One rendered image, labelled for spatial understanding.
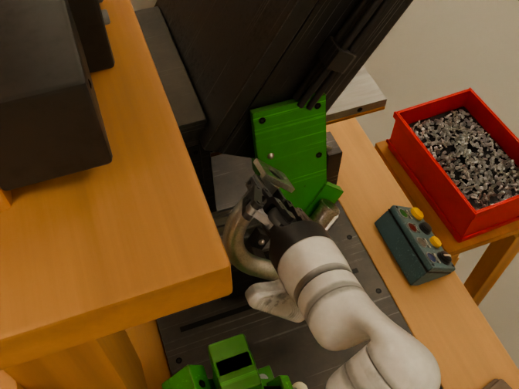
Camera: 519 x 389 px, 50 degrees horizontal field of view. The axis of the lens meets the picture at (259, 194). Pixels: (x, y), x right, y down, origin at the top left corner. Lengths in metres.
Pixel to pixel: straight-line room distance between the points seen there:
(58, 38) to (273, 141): 0.52
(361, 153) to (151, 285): 0.96
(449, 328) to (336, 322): 0.53
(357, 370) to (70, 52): 0.35
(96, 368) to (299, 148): 0.43
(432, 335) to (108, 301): 0.79
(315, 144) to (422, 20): 2.41
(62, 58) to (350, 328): 0.36
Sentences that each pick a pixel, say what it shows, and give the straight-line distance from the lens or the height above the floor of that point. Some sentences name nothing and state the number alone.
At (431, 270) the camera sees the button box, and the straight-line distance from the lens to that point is 1.05.
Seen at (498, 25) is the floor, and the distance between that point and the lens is 3.33.
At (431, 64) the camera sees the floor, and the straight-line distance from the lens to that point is 2.96.
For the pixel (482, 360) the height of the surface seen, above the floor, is 0.90.
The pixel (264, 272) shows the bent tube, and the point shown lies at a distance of 0.83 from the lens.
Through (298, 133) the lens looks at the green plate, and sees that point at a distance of 0.84.
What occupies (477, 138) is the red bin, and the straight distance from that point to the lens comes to 1.38.
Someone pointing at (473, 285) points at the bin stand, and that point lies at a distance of 1.65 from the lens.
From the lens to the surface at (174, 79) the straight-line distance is 0.90.
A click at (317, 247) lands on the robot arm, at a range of 0.60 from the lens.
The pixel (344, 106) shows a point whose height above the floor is 1.13.
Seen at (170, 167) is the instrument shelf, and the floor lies 1.54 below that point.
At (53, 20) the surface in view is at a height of 1.63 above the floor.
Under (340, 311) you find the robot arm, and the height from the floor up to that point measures 1.34.
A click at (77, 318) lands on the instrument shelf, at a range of 0.34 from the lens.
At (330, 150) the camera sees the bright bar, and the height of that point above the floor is 1.01.
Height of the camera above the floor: 1.83
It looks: 54 degrees down
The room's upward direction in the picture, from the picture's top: straight up
